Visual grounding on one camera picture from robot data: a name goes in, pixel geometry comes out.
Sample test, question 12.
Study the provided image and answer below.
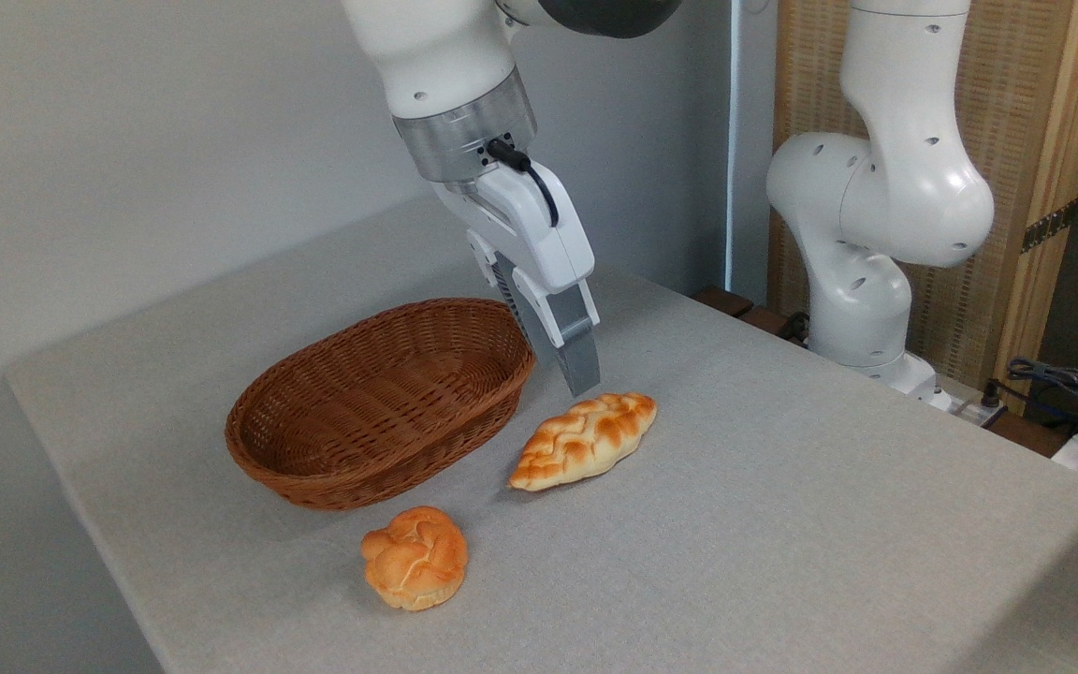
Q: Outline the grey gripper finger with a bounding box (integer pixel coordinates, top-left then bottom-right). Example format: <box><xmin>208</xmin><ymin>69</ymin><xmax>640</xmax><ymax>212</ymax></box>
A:
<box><xmin>467</xmin><ymin>229</ymin><xmax>536</xmax><ymax>350</ymax></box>
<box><xmin>513</xmin><ymin>271</ymin><xmax>603</xmax><ymax>398</ymax></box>

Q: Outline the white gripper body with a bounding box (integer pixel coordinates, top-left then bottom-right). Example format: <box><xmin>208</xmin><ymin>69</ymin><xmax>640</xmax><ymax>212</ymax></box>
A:
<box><xmin>433</xmin><ymin>161</ymin><xmax>597</xmax><ymax>295</ymax></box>

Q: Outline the long braided bread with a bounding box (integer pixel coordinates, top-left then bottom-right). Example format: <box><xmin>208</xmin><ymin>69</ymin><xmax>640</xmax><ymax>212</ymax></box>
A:
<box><xmin>509</xmin><ymin>393</ymin><xmax>658</xmax><ymax>492</ymax></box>

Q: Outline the round knotted bread roll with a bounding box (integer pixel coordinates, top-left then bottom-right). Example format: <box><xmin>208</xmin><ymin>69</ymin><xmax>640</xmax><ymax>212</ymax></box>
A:
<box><xmin>360</xmin><ymin>506</ymin><xmax>469</xmax><ymax>612</ymax></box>

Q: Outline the brown wooden base board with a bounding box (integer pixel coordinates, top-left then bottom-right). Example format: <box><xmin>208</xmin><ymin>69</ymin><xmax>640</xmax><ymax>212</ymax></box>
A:
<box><xmin>694</xmin><ymin>286</ymin><xmax>811</xmax><ymax>349</ymax></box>

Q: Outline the brown wicker basket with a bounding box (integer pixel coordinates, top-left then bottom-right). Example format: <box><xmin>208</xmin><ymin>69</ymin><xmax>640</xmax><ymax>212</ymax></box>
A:
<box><xmin>225</xmin><ymin>299</ymin><xmax>537</xmax><ymax>512</ymax></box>

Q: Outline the dark metal screen hinge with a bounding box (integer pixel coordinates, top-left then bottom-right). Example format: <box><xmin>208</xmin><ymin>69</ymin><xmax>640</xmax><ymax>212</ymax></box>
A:
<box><xmin>1021</xmin><ymin>199</ymin><xmax>1078</xmax><ymax>254</ymax></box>

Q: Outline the wooden framed woven screen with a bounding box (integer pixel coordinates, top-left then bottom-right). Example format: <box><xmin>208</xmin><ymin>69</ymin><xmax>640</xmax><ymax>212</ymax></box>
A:
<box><xmin>771</xmin><ymin>0</ymin><xmax>1078</xmax><ymax>413</ymax></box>

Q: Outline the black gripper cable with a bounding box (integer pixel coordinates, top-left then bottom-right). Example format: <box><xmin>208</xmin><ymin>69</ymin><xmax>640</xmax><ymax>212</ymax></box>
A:
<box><xmin>488</xmin><ymin>139</ymin><xmax>561</xmax><ymax>228</ymax></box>

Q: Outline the white vertical wall trim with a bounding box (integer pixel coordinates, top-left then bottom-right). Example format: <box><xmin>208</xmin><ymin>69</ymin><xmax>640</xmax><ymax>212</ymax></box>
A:
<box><xmin>724</xmin><ymin>0</ymin><xmax>746</xmax><ymax>293</ymax></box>

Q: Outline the black cable bundle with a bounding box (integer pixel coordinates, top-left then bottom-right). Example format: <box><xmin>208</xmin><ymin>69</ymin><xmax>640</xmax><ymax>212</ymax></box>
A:
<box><xmin>983</xmin><ymin>358</ymin><xmax>1078</xmax><ymax>441</ymax></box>

